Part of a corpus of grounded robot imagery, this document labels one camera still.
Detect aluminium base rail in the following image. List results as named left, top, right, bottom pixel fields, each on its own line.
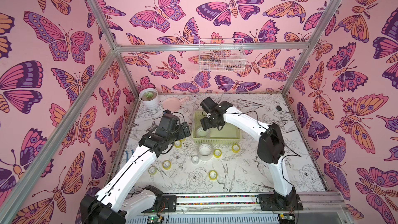
left=126, top=192, right=355, bottom=224

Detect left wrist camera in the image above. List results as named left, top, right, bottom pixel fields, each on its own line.
left=159, top=110, right=180, bottom=133

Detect white wire wall basket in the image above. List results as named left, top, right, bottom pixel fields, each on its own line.
left=198, top=43, right=247, bottom=73

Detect white pot with succulent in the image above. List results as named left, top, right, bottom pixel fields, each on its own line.
left=139, top=88, right=159, bottom=110

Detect yellow tape roll front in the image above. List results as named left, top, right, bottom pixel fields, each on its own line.
left=208, top=170, right=218, bottom=180

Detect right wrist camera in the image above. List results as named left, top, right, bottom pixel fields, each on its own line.
left=200, top=97, right=233, bottom=114

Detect light green plastic storage basket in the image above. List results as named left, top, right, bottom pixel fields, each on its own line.
left=191, top=111, right=242, bottom=145

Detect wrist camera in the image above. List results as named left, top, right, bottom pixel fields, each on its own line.
left=200, top=97, right=233, bottom=114
left=159, top=110, right=180, bottom=133

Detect small clear tape roll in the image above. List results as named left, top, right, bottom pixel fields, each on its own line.
left=191, top=156, right=200, bottom=165

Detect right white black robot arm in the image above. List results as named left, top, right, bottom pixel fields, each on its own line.
left=200, top=97, right=299, bottom=210

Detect yellow tape roll left pair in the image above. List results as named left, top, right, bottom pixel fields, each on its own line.
left=174, top=141, right=183, bottom=149

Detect blue plastic fork tool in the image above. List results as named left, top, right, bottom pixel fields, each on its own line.
left=125, top=150, right=134, bottom=162

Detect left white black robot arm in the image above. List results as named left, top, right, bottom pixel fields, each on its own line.
left=80, top=122, right=191, bottom=224

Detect pink plastic scoop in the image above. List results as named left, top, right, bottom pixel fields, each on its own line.
left=162, top=96, right=190, bottom=112

